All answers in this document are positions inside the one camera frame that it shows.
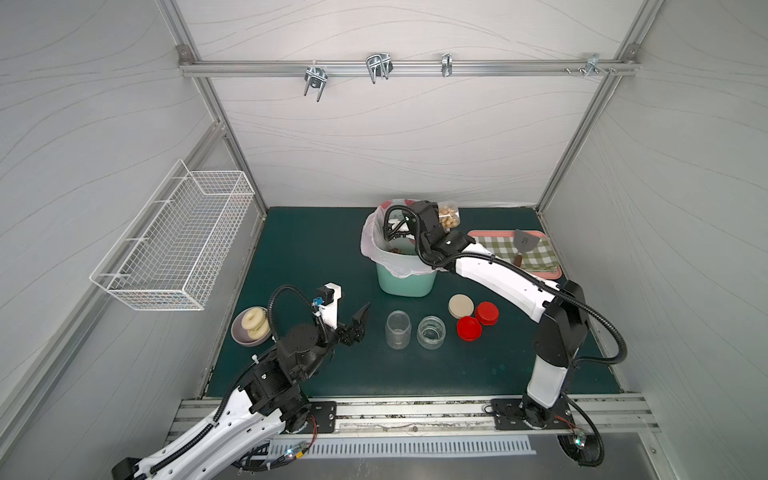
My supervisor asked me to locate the white wire basket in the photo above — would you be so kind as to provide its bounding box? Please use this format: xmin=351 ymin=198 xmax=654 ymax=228
xmin=90 ymin=159 xmax=254 ymax=312

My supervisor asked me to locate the aluminium crossbar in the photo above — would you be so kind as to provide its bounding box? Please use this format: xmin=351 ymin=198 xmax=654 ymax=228
xmin=180 ymin=58 xmax=641 ymax=78

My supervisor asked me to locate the mint green trash bin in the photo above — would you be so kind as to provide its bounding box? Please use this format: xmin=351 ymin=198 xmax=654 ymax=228
xmin=376 ymin=265 xmax=437 ymax=298

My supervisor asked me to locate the pink white plastic bin bag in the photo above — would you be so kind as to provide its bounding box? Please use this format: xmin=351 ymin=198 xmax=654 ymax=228
xmin=360 ymin=199 xmax=434 ymax=279

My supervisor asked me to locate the metal hook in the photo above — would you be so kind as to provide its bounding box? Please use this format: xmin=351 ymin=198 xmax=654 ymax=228
xmin=564 ymin=54 xmax=618 ymax=78
xmin=441 ymin=53 xmax=453 ymax=78
xmin=303 ymin=65 xmax=328 ymax=102
xmin=365 ymin=52 xmax=393 ymax=84

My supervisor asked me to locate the white slotted cable duct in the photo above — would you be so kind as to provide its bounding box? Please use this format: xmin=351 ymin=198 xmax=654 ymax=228
xmin=304 ymin=435 xmax=537 ymax=460

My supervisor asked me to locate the pink plastic tray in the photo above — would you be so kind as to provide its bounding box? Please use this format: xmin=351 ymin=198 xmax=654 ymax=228
xmin=466 ymin=229 xmax=563 ymax=281

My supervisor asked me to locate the beige jar lid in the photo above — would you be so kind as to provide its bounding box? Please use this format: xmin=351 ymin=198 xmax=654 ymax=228
xmin=448 ymin=294 xmax=475 ymax=320

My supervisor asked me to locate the green white checkered cloth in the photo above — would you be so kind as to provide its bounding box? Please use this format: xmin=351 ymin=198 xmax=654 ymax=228
xmin=468 ymin=235 xmax=560 ymax=274

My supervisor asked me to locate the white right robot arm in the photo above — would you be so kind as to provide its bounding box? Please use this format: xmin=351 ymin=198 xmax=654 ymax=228
xmin=382 ymin=201 xmax=628 ymax=430

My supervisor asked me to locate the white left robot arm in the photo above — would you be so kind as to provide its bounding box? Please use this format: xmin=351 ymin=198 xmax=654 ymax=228
xmin=111 ymin=283 xmax=371 ymax=479

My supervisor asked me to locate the red jar lid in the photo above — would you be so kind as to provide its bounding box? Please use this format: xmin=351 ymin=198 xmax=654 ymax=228
xmin=456 ymin=316 xmax=482 ymax=342
xmin=475 ymin=301 xmax=500 ymax=326

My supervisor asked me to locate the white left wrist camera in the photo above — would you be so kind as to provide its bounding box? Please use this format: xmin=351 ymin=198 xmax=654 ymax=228
xmin=312 ymin=283 xmax=342 ymax=330

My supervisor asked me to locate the glass peanut jar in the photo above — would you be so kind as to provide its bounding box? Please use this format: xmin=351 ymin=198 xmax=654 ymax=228
xmin=417 ymin=316 xmax=446 ymax=350

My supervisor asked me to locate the grey bowl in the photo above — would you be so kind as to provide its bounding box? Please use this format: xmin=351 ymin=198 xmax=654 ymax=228
xmin=230 ymin=306 xmax=271 ymax=347

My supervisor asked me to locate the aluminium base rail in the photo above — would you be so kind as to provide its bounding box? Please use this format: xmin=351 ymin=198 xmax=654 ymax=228
xmin=167 ymin=392 xmax=661 ymax=439

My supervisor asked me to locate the steel spatula wooden handle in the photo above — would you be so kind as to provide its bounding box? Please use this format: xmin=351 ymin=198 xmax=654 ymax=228
xmin=513 ymin=230 xmax=540 ymax=267

